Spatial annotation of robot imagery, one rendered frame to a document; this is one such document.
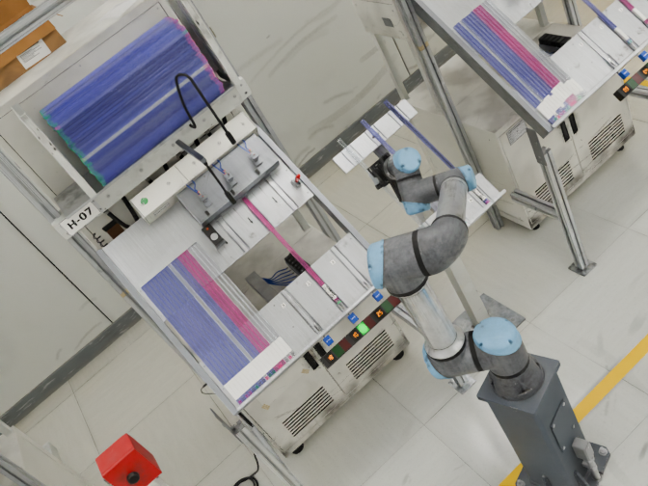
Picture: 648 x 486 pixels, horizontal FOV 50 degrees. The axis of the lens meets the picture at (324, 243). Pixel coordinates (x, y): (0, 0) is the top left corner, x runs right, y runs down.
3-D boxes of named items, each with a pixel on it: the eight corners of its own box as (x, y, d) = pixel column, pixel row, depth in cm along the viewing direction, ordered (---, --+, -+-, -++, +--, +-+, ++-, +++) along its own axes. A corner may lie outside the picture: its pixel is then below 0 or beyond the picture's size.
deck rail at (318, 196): (392, 275, 238) (394, 270, 232) (389, 279, 238) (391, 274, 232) (256, 130, 251) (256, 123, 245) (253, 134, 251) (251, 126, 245)
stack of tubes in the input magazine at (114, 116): (228, 90, 228) (181, 18, 212) (102, 187, 219) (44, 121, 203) (212, 83, 238) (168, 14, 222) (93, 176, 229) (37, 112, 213)
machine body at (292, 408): (416, 352, 299) (356, 256, 263) (293, 466, 286) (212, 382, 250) (337, 289, 350) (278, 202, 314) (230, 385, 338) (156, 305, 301)
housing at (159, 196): (260, 143, 251) (256, 126, 237) (152, 229, 242) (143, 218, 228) (246, 127, 252) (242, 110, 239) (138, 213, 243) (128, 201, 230)
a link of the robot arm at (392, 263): (488, 379, 194) (417, 254, 161) (437, 390, 200) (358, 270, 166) (484, 344, 203) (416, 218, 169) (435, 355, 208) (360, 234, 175)
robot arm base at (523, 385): (552, 364, 200) (543, 343, 194) (530, 407, 194) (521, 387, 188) (504, 352, 211) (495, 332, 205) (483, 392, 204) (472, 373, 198)
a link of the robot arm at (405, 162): (401, 177, 199) (392, 148, 199) (391, 183, 209) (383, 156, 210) (426, 170, 200) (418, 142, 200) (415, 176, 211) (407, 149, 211)
